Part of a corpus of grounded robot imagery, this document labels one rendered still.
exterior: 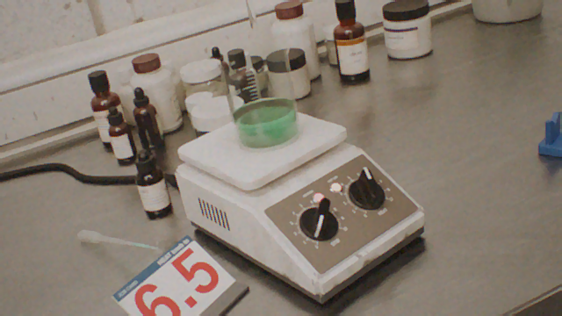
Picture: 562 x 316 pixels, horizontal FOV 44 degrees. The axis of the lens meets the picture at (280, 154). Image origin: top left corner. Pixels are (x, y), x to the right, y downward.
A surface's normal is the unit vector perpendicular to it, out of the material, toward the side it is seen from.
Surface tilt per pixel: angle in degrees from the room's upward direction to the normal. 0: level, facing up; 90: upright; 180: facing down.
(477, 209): 0
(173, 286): 40
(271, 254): 90
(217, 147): 0
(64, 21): 90
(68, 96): 90
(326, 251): 30
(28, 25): 90
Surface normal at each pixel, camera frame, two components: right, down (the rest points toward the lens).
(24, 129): 0.43, 0.34
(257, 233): -0.76, 0.40
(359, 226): 0.16, -0.64
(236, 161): -0.18, -0.88
